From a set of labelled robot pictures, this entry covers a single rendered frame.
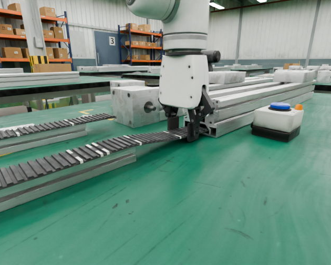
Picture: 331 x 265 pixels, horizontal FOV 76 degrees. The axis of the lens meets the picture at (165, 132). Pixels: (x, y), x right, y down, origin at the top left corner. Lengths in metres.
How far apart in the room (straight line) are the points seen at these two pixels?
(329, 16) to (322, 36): 0.97
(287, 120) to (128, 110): 0.36
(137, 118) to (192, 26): 0.26
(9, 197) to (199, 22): 0.38
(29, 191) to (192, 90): 0.29
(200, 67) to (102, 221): 0.29
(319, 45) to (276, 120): 14.96
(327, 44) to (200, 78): 15.04
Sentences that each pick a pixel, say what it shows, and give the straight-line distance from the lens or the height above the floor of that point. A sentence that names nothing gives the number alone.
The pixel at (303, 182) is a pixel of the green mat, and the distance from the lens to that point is 0.36.
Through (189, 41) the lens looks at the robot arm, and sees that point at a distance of 0.40.
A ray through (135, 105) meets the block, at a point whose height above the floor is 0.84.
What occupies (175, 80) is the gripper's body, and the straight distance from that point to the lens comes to 0.42.
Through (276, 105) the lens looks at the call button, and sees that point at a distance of 0.53.
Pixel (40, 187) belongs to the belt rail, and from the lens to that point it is 0.31.
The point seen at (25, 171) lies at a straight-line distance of 0.31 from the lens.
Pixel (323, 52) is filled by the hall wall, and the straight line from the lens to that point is 15.39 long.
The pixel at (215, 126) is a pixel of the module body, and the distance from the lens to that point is 0.48.
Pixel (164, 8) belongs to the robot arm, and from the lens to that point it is 0.39.
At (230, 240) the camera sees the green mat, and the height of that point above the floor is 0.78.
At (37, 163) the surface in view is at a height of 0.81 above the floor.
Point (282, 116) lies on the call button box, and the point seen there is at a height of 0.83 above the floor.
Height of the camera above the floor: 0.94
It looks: 18 degrees down
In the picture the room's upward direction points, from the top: straight up
